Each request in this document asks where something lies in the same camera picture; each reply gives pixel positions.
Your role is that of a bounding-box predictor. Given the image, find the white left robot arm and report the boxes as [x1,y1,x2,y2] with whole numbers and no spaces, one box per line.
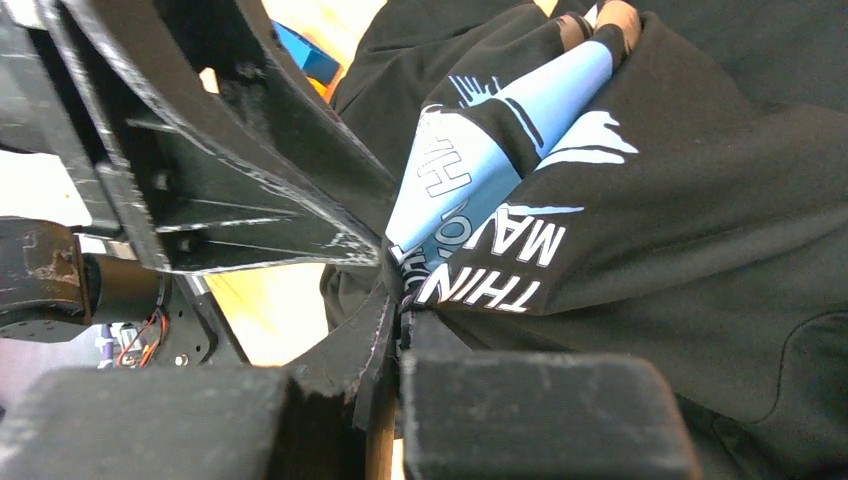
[1,1,395,343]

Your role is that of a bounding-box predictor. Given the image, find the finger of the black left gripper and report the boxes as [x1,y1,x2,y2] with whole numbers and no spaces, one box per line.
[39,1,380,273]
[154,0,395,229]

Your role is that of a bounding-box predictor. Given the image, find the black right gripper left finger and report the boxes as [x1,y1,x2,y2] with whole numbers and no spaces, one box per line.
[1,287,397,479]

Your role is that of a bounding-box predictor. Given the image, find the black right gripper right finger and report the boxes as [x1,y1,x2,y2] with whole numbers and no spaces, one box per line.
[400,312,703,479]

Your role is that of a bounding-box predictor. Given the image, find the blue toy block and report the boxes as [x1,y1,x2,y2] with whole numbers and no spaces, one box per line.
[271,21,341,87]

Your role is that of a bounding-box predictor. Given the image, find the black printed t-shirt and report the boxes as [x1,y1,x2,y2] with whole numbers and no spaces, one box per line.
[320,1,847,479]

